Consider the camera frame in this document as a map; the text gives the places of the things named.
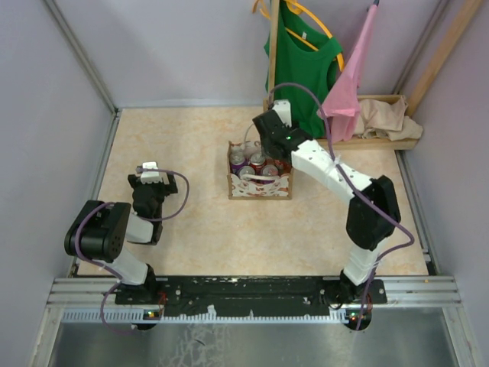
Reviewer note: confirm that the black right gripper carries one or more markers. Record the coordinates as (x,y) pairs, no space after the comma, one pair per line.
(263,144)

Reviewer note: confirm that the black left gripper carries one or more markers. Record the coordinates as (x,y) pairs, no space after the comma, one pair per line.
(167,188)

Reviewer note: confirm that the red soda can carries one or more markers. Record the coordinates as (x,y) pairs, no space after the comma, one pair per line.
(283,167)

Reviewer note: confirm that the silver purple can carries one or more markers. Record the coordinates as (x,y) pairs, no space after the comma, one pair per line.
(270,172)

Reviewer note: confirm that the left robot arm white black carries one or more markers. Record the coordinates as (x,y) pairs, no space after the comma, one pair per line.
(100,231)

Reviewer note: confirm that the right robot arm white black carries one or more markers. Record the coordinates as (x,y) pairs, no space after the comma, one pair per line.
(373,209)

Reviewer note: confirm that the patterned canvas tote bag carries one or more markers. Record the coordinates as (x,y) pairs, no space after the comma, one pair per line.
(258,189)

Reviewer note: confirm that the red can back middle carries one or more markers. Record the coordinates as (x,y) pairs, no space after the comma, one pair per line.
(257,161)

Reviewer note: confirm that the purple can front left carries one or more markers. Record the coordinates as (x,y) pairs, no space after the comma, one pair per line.
(246,173)

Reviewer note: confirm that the purple can back left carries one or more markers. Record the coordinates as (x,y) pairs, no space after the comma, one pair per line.
(237,160)

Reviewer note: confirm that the pink shirt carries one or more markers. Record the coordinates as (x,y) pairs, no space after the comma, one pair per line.
(341,106)

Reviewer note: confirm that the green tank top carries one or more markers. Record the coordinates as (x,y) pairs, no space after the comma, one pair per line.
(308,56)

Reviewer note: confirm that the beige crumpled cloth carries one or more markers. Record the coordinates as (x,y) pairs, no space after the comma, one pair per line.
(379,119)

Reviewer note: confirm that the leaning wooden beam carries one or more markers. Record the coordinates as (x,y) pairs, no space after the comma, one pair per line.
(446,45)

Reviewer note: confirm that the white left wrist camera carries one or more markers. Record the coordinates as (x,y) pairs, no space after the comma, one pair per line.
(150,173)

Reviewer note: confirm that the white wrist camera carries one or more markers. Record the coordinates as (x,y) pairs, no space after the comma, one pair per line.
(283,108)
(150,173)

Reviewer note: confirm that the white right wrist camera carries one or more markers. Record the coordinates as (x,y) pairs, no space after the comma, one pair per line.
(283,108)

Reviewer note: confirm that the wooden clothes rack frame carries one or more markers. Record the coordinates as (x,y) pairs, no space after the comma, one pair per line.
(270,49)

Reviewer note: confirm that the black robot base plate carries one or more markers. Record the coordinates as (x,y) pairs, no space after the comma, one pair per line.
(268,296)

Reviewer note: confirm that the white slotted cable duct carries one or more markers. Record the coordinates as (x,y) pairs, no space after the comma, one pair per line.
(144,316)

